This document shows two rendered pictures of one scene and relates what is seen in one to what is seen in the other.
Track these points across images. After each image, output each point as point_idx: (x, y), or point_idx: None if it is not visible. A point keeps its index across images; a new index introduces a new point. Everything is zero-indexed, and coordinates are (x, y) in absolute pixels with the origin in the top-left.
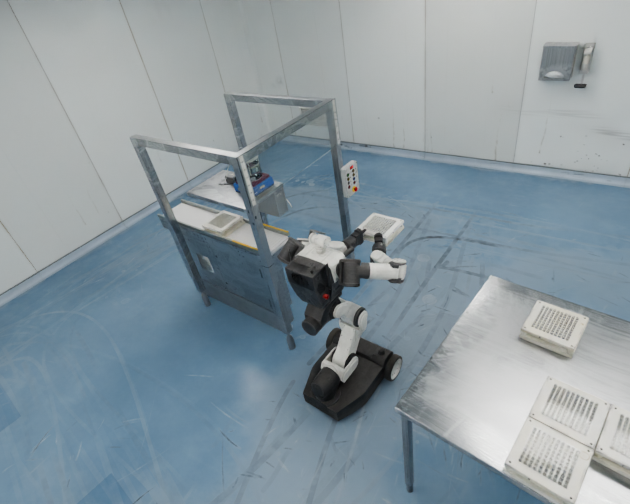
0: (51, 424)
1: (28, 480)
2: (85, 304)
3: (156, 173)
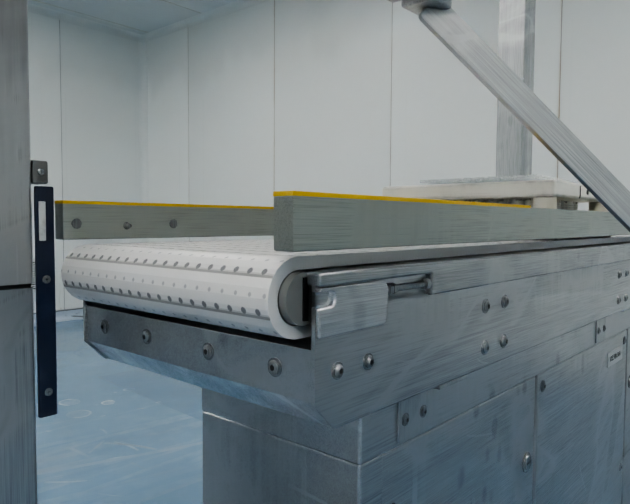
0: (161, 447)
1: (57, 449)
2: None
3: (525, 2)
